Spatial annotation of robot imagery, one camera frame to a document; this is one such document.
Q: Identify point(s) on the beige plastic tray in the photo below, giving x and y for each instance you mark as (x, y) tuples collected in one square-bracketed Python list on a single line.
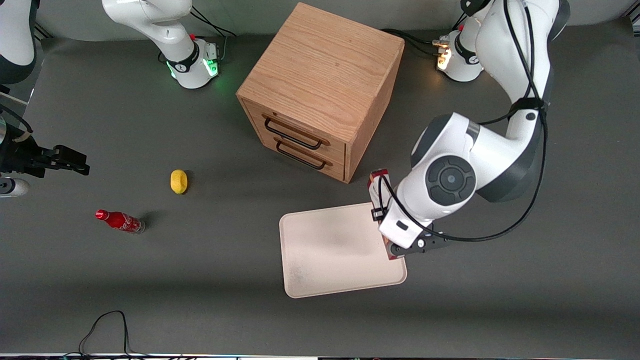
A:
[(330, 250)]

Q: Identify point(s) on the red cookie box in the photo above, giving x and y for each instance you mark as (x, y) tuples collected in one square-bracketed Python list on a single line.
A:
[(380, 180)]

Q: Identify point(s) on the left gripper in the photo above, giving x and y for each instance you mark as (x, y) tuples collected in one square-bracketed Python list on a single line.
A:
[(376, 214)]

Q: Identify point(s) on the yellow lemon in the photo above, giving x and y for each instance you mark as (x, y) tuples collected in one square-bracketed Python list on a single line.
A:
[(179, 181)]

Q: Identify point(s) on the wooden drawer front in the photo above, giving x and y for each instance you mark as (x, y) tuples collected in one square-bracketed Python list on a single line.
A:
[(265, 137), (255, 112)]

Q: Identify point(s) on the wooden two-drawer cabinet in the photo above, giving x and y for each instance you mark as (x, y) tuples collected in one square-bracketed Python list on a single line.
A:
[(320, 65)]

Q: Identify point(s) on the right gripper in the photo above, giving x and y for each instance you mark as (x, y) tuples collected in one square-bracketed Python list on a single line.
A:
[(21, 156)]

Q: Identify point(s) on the red cola bottle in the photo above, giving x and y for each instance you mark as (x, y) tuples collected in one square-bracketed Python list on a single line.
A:
[(120, 221)]

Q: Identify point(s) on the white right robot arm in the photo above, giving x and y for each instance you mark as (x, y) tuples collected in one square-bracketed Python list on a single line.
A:
[(150, 15)]

